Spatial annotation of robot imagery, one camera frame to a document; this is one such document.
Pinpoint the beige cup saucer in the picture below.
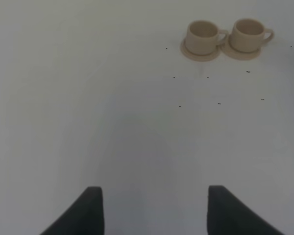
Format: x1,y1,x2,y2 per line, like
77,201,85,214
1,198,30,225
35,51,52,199
220,35,261,61
180,39,221,62

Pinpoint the beige left cup saucer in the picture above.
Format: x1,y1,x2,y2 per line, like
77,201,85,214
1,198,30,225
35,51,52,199
180,39,221,62

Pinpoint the beige teacup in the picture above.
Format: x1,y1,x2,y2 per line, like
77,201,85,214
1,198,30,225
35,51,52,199
185,20,229,56
229,19,275,53

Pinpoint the beige right teacup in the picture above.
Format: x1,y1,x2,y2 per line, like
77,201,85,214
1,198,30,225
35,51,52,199
229,19,275,53

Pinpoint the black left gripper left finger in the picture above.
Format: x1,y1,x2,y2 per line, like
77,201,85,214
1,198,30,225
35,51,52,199
42,187,104,235

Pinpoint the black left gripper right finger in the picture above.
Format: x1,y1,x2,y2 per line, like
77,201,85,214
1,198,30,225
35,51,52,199
207,186,282,235

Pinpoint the beige left teacup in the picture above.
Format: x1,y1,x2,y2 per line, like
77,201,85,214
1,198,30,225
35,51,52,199
185,20,229,56

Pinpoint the beige right cup saucer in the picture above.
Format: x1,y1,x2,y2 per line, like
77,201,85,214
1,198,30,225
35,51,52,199
220,35,261,61

